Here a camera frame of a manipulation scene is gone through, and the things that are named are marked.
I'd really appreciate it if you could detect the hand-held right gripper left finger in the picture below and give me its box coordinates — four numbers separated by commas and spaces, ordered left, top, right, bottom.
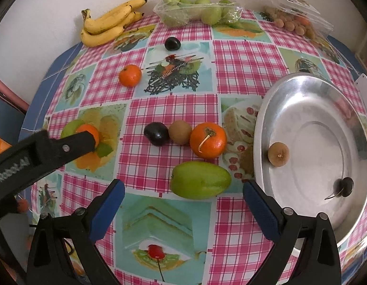
26, 179, 126, 285

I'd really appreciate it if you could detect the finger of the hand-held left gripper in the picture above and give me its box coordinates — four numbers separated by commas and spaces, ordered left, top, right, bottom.
49, 131, 100, 169

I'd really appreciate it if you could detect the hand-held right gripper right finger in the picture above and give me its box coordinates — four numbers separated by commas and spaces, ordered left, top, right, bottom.
242, 180, 342, 285

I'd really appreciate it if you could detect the bright green guava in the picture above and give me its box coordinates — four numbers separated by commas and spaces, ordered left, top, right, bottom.
61, 119, 86, 139

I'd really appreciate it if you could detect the large tangerine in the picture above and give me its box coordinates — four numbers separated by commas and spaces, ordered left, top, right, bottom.
76, 124, 100, 150
190, 122, 228, 159

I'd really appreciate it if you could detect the green mango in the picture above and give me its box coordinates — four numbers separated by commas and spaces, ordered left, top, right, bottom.
171, 161, 232, 200

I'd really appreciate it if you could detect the dark purple plum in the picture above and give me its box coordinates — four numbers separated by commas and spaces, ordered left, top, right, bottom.
165, 37, 181, 51
324, 177, 354, 200
143, 122, 170, 147

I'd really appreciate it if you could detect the brown round fruit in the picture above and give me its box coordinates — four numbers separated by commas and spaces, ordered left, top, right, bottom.
168, 120, 193, 145
267, 142, 290, 166

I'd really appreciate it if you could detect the round metal tray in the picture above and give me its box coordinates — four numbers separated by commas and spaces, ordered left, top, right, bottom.
253, 73, 367, 257

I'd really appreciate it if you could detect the pink object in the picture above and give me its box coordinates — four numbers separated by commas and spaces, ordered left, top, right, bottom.
0, 77, 29, 115

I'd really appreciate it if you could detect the pink checkered tablecloth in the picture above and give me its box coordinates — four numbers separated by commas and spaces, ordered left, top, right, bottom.
30, 9, 367, 285

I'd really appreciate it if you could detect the yellow banana bunch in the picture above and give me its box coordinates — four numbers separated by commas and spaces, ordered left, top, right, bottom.
80, 0, 148, 47

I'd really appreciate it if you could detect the white plastic box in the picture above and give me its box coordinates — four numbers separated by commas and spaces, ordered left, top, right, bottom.
356, 73, 367, 98

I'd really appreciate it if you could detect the pile of brown longans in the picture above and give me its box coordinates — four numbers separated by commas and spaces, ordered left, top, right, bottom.
265, 6, 316, 39

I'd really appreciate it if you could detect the pile of green guavas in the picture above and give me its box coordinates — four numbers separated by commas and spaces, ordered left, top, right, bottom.
162, 0, 242, 27

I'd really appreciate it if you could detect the bag of green apples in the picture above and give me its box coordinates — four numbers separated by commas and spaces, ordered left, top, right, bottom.
154, 0, 243, 27

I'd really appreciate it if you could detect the clear plastic lidded box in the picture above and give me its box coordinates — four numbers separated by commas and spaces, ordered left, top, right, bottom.
255, 0, 334, 40

